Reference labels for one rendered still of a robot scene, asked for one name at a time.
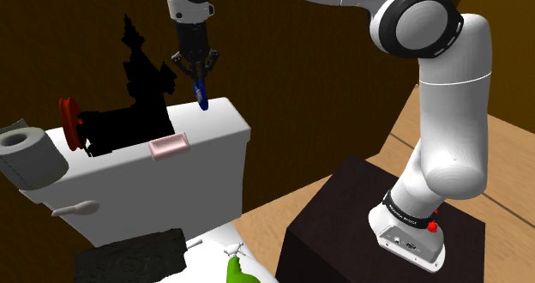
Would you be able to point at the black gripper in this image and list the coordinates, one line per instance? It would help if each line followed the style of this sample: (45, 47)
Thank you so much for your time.
(192, 39)

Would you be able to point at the blue toothbrush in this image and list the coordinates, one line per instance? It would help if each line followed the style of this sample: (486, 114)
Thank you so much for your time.
(202, 96)

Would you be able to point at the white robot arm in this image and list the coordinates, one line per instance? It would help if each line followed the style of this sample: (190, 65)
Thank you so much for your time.
(453, 119)

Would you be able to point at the black figure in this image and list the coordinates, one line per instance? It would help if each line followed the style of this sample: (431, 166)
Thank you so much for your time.
(138, 106)

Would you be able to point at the pink soap dish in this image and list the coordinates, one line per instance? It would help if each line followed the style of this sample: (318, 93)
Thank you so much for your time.
(169, 147)

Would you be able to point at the red disc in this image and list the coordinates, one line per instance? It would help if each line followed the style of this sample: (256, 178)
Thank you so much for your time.
(69, 121)

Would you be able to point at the grey toilet paper roll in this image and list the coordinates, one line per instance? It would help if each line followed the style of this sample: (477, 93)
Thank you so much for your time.
(35, 161)

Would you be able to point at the dark grey cloth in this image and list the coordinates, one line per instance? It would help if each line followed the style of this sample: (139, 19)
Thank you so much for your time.
(129, 259)

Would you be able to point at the dark robot stand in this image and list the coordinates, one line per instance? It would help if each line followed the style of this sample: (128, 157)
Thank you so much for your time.
(334, 223)

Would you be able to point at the green spray bottle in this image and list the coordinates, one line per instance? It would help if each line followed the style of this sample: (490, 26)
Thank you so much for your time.
(237, 271)

